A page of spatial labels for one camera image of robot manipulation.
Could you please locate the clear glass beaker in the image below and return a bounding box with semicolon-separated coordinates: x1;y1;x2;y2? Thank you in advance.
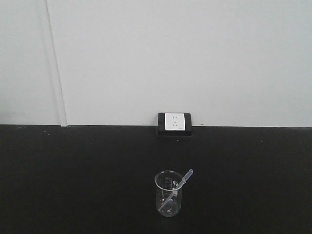
154;170;183;218

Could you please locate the white socket faceplate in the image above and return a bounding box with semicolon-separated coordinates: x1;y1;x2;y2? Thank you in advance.
165;113;185;131

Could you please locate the clear plastic pipette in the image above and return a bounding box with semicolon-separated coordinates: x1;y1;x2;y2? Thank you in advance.
158;169;194;212

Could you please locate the black socket box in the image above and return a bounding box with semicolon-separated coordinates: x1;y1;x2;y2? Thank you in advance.
157;113;192;137

